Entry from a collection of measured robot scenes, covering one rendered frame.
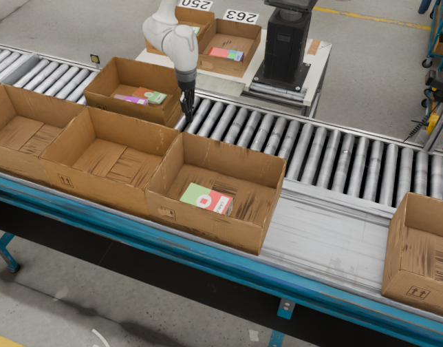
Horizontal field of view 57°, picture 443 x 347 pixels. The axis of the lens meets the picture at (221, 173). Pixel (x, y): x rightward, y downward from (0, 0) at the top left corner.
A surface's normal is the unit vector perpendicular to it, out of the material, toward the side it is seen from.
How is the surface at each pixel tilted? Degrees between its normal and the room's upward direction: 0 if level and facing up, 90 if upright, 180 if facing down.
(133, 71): 90
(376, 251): 0
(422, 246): 1
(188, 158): 90
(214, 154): 90
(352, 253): 0
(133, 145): 89
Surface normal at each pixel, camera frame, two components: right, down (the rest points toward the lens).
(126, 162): 0.01, -0.65
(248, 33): -0.33, 0.70
